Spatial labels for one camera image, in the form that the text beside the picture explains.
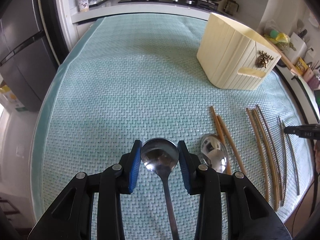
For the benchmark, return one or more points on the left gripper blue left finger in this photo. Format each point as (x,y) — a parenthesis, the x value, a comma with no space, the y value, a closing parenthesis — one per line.
(134,165)

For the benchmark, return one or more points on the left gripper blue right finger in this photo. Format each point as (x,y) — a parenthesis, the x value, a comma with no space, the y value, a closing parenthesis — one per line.
(186,165)

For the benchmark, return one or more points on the steel spoon round bowl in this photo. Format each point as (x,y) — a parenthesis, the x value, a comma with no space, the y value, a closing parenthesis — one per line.
(160,156)

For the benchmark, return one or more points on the steel slotted spoon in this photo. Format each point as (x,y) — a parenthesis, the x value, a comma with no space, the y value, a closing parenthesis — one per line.
(213,153)

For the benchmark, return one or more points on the pink cup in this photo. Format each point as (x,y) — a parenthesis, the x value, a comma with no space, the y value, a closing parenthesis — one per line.
(308,75)

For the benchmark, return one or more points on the wooden cutting board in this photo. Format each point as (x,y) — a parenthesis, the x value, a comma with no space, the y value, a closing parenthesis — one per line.
(285,60)

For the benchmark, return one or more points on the light blue table cloth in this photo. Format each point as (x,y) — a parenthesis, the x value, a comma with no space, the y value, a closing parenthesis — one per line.
(136,77)

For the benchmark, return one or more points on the white knife block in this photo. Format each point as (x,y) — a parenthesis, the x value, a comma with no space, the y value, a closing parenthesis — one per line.
(297,47)

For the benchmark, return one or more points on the yellow green cloth bundle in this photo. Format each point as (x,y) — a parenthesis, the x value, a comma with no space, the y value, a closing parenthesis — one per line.
(280,40)

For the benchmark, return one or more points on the cream utensil holder box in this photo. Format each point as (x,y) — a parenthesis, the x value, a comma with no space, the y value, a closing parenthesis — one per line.
(234,56)

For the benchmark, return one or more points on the yellow cardboard box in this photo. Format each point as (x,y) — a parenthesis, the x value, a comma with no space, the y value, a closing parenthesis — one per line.
(12,98)

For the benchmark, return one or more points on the grey double door refrigerator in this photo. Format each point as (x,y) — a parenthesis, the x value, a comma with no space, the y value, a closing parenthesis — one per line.
(28,64)

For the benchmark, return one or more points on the glass french press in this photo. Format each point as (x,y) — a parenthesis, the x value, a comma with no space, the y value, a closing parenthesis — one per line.
(231,7)

